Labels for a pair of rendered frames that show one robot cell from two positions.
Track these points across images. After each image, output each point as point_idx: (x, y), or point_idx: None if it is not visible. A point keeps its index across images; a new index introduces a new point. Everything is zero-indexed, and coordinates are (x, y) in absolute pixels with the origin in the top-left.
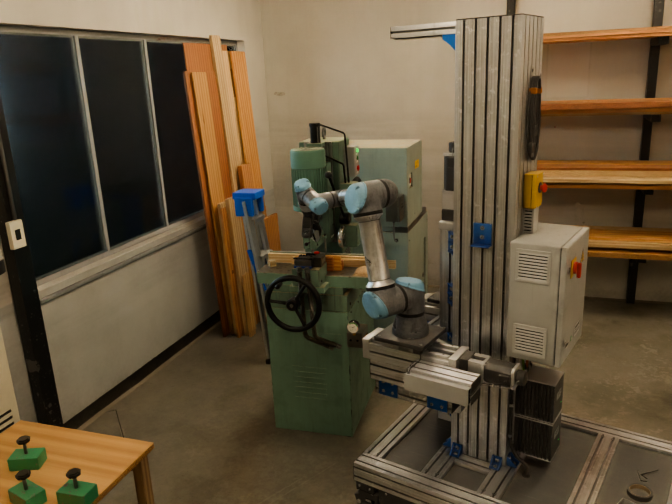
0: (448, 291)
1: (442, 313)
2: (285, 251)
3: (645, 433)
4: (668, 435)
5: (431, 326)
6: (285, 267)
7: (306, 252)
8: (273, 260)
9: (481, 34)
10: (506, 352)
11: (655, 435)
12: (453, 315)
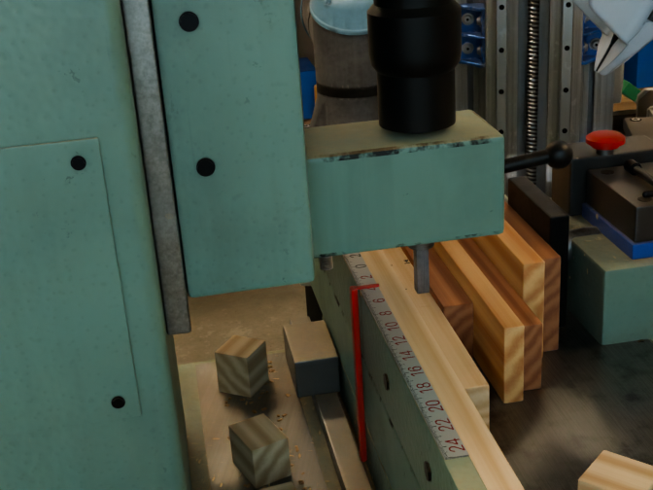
0: (583, 30)
1: (579, 109)
2: (439, 414)
3: (187, 358)
4: (183, 338)
5: (643, 127)
6: (584, 437)
7: (394, 319)
8: (616, 463)
9: None
10: (620, 95)
11: (189, 349)
12: (614, 78)
